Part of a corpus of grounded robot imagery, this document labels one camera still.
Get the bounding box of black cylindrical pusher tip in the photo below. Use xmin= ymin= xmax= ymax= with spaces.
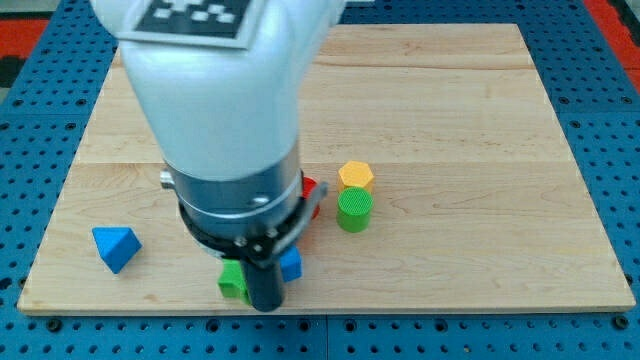
xmin=241 ymin=260 xmax=285 ymax=312

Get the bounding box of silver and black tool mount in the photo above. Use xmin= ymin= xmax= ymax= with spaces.
xmin=160 ymin=146 xmax=328 ymax=268

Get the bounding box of green star block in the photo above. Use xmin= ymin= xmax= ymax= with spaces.
xmin=217 ymin=259 xmax=251 ymax=304

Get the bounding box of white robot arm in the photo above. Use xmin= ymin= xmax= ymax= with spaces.
xmin=91 ymin=0 xmax=346 ymax=312

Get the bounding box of blue triangle block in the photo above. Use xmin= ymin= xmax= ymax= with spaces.
xmin=92 ymin=227 xmax=142 ymax=274

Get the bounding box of blue cube block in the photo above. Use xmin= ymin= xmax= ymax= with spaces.
xmin=280 ymin=246 xmax=303 ymax=282

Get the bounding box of red block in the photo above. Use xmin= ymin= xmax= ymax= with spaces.
xmin=302 ymin=176 xmax=320 ymax=220

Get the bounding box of green cylinder block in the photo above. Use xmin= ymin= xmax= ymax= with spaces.
xmin=336 ymin=187 xmax=374 ymax=233

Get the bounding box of yellow hexagon block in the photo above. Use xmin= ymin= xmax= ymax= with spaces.
xmin=337 ymin=160 xmax=375 ymax=194

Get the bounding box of wooden board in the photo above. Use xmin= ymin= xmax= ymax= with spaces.
xmin=17 ymin=24 xmax=636 ymax=316

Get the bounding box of fiducial marker tag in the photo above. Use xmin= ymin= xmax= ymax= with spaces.
xmin=116 ymin=0 xmax=266 ymax=49

